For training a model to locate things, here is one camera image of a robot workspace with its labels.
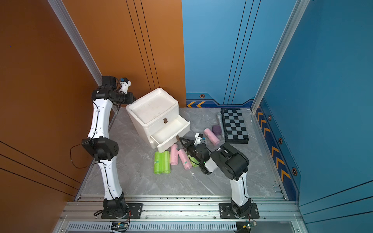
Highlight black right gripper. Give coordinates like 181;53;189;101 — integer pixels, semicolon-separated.
180;138;204;165

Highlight pink trash bag roll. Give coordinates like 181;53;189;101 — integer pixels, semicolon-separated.
178;149;192;170
170;144;178;165
204;128;220;146

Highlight white drawer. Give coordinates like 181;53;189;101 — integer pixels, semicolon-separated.
150;116;190;152

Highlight white three-drawer storage box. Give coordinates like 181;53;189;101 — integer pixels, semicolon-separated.
126;88;180;149

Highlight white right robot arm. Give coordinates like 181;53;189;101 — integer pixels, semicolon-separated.
180;138;254;218

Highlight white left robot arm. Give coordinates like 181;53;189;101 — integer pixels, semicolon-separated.
82;88;136;219

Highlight green trash bag roll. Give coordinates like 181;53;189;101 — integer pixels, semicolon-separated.
153;151;163;174
162;151;171;174
188;155;200;168

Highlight purple cube block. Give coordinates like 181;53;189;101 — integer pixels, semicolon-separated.
212;125;222;136

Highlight grey microphone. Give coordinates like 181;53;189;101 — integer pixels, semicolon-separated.
217;112;225;139

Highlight black white checkerboard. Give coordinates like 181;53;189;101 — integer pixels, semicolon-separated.
220;108;249;144

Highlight right green circuit board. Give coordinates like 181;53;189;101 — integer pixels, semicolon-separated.
240;221;257;233

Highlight green circuit board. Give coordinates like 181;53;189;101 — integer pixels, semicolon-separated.
240;221;257;233
110;222;129;233

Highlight left green circuit board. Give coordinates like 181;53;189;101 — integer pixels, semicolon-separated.
110;222;129;233

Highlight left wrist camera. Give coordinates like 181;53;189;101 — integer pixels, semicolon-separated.
102;76;131;94

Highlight aluminium front rail frame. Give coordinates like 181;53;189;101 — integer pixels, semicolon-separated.
54;195;307;233

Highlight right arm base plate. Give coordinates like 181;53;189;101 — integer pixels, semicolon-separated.
219;203;260;219

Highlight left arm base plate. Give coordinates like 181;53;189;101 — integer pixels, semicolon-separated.
101;203;143;220

